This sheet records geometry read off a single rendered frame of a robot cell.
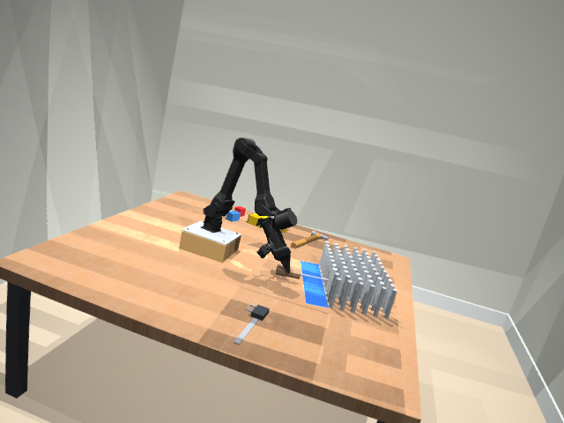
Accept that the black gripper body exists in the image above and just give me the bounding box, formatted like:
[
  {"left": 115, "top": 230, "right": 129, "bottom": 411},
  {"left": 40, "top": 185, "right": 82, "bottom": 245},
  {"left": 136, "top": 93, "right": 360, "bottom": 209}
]
[{"left": 266, "top": 230, "right": 291, "bottom": 260}]

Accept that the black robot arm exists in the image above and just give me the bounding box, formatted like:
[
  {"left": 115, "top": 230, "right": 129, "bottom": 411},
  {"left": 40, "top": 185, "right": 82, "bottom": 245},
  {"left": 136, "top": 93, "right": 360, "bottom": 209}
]
[{"left": 200, "top": 137, "right": 297, "bottom": 259}]

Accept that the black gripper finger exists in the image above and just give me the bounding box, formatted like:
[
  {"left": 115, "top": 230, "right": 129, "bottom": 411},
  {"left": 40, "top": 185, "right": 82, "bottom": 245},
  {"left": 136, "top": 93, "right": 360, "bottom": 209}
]
[{"left": 276, "top": 254, "right": 291, "bottom": 273}]

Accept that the hammer with wooden handle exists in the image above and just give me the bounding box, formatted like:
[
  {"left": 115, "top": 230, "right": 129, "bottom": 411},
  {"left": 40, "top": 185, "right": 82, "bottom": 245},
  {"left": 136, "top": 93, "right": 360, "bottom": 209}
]
[{"left": 291, "top": 231, "right": 329, "bottom": 249}]

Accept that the blue cube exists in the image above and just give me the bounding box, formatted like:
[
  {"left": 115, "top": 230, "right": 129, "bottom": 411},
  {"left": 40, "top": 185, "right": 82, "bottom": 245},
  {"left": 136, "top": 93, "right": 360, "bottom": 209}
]
[{"left": 226, "top": 211, "right": 241, "bottom": 222}]

